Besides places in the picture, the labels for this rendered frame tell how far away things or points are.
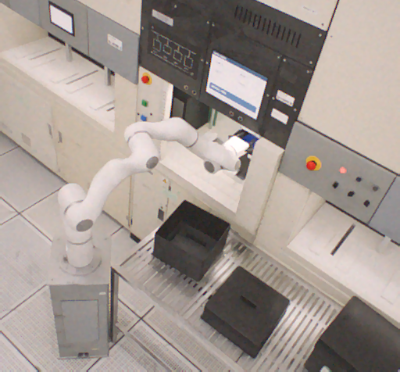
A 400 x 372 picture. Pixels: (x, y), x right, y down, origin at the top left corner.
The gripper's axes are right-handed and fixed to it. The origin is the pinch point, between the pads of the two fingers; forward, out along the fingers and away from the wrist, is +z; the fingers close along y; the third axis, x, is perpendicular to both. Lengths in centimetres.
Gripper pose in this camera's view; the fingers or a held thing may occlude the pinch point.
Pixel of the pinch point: (247, 138)
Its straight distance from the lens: 237.6
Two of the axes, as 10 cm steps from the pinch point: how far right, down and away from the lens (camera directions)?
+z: 6.2, -4.7, 6.3
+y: 7.7, 5.1, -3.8
